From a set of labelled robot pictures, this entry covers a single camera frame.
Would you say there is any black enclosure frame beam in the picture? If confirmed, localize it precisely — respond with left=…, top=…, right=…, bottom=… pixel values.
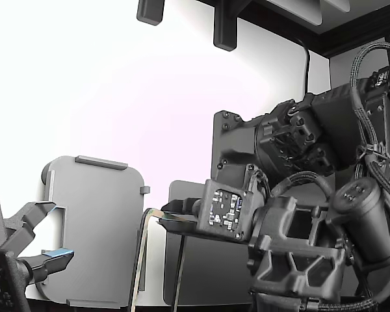
left=194, top=0, right=390, bottom=59

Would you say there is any fixed gripper camera board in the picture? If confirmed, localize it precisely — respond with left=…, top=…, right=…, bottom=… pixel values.
left=0, top=248, right=32, bottom=312

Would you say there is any black front frame rail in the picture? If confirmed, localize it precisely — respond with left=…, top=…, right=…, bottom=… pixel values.
left=25, top=297, right=257, bottom=312

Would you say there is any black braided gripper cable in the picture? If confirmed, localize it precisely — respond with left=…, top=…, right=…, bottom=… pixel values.
left=269, top=172, right=334, bottom=209

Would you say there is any thin black power cable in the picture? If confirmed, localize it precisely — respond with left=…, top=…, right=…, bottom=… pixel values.
left=294, top=36, right=313, bottom=98

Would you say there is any black six-joint robot arm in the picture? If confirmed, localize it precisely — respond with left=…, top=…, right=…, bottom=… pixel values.
left=211, top=32, right=390, bottom=312

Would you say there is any tan rectangular frame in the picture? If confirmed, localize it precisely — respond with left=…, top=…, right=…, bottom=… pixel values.
left=127, top=207, right=199, bottom=312

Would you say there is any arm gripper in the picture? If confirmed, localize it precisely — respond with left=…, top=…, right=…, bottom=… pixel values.
left=246, top=196, right=348, bottom=303

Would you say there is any arm wrist camera board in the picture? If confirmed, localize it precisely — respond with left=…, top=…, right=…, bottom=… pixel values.
left=196, top=178, right=253, bottom=243

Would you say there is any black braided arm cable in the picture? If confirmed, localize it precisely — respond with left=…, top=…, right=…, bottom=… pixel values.
left=350, top=40, right=390, bottom=183

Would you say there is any dark grey rectangular mat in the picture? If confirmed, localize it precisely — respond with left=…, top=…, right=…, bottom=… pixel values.
left=164, top=180, right=257, bottom=307

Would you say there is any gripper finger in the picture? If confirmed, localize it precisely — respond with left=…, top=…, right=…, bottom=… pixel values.
left=157, top=218, right=199, bottom=234
left=161, top=198, right=202, bottom=215

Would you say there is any light grey holder plate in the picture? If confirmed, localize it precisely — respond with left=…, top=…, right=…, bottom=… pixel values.
left=40, top=155, right=150, bottom=309

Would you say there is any black bracket foot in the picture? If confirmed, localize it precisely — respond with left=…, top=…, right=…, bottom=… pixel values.
left=136, top=0, right=166, bottom=26
left=213, top=0, right=239, bottom=52

